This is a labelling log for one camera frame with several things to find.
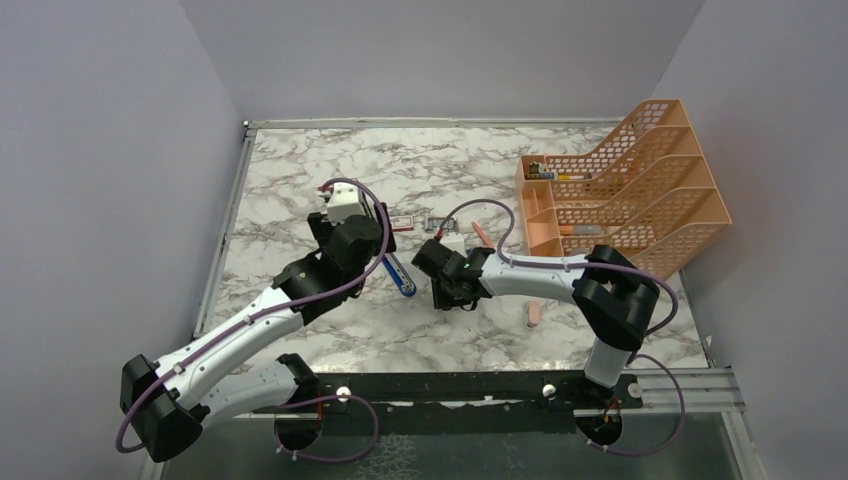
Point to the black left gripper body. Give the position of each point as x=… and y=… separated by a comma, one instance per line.
x=324, y=230

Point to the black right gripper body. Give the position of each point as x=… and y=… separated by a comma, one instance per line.
x=445, y=296

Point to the blue stapler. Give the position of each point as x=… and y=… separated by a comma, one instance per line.
x=403, y=281

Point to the red white staple box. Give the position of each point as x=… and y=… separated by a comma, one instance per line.
x=402, y=223

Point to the grey staple strips tray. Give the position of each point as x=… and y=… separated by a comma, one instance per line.
x=433, y=224

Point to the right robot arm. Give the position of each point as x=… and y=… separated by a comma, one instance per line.
x=616, y=299

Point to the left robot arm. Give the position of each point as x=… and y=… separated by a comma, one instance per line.
x=167, y=403

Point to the small pink stapler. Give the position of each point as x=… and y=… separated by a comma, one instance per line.
x=533, y=313

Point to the salmon pink pen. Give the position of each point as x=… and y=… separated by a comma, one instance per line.
x=483, y=237

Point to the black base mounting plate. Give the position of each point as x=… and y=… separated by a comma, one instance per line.
x=547, y=401

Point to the grey eraser in organizer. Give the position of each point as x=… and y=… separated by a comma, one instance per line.
x=581, y=230

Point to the black binder clips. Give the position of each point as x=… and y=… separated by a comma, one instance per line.
x=539, y=171

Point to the peach plastic file organizer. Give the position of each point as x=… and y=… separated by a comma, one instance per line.
x=652, y=191

